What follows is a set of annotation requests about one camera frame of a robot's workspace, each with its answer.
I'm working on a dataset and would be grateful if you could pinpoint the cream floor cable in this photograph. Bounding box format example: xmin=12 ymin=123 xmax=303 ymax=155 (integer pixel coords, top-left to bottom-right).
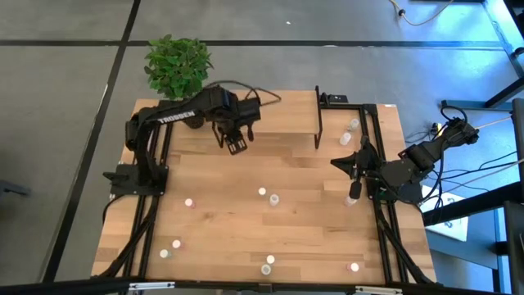
xmin=388 ymin=0 xmax=455 ymax=26

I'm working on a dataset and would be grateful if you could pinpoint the black desk frame beam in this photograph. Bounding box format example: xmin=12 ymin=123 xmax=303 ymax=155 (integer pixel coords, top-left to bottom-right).
xmin=423 ymin=179 xmax=524 ymax=227
xmin=485 ymin=0 xmax=524 ymax=108

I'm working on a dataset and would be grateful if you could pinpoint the black floor cable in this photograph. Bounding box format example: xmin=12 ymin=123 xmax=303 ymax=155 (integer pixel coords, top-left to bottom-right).
xmin=425 ymin=161 xmax=524 ymax=177
xmin=477 ymin=150 xmax=519 ymax=170

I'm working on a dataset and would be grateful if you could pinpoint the grey chair base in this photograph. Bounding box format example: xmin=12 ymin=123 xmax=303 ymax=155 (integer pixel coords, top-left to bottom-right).
xmin=0 ymin=179 xmax=32 ymax=197

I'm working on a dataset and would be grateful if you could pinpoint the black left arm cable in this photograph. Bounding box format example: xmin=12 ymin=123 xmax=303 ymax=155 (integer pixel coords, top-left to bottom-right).
xmin=203 ymin=79 xmax=282 ymax=107

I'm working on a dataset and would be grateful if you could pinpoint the yellow hanging cord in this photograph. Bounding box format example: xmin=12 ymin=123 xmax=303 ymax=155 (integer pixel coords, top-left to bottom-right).
xmin=476 ymin=116 xmax=513 ymax=129

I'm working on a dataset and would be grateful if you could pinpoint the black plant pot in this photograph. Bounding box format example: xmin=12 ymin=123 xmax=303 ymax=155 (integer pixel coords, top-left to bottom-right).
xmin=183 ymin=111 xmax=206 ymax=130

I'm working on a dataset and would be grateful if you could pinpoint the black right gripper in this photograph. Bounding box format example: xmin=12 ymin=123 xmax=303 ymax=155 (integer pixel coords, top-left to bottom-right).
xmin=330 ymin=134 xmax=382 ymax=201

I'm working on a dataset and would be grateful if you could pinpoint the thin cream cord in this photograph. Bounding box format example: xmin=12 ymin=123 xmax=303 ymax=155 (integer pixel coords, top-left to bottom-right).
xmin=449 ymin=158 xmax=524 ymax=188

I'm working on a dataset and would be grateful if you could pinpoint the white sign board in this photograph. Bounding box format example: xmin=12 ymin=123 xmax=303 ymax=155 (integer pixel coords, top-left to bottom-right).
xmin=421 ymin=184 xmax=470 ymax=243

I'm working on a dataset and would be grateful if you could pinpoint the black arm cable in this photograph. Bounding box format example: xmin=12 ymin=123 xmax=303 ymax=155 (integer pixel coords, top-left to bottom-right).
xmin=440 ymin=105 xmax=468 ymax=124
xmin=203 ymin=79 xmax=282 ymax=107

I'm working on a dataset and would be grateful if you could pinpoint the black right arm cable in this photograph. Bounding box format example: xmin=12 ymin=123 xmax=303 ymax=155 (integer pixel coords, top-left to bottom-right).
xmin=440 ymin=105 xmax=468 ymax=124

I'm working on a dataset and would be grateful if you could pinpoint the silver metal bracket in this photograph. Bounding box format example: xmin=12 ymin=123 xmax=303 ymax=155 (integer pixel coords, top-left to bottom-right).
xmin=355 ymin=285 xmax=404 ymax=295
xmin=129 ymin=281 xmax=176 ymax=292

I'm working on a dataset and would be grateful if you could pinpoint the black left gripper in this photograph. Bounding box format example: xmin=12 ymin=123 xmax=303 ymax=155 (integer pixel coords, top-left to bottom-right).
xmin=219 ymin=93 xmax=263 ymax=157

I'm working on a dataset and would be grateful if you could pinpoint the green leafy potted plant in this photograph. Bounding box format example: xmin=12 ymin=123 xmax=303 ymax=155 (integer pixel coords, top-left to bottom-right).
xmin=143 ymin=34 xmax=215 ymax=102

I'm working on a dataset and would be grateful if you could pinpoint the wooden shelf with black legs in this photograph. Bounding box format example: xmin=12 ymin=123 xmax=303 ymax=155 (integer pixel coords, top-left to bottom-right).
xmin=212 ymin=84 xmax=325 ymax=150

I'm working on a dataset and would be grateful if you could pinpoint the small black box device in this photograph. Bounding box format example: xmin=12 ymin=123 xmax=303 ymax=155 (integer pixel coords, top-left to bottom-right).
xmin=320 ymin=92 xmax=350 ymax=105

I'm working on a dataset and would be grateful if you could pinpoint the grey desk foot bar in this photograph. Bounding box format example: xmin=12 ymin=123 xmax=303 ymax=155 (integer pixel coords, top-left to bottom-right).
xmin=441 ymin=99 xmax=513 ymax=111
xmin=425 ymin=229 xmax=499 ymax=271

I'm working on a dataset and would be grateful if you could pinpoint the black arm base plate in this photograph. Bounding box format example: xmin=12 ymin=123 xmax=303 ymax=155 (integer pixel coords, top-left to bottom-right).
xmin=365 ymin=175 xmax=423 ymax=205
xmin=102 ymin=162 xmax=169 ymax=197

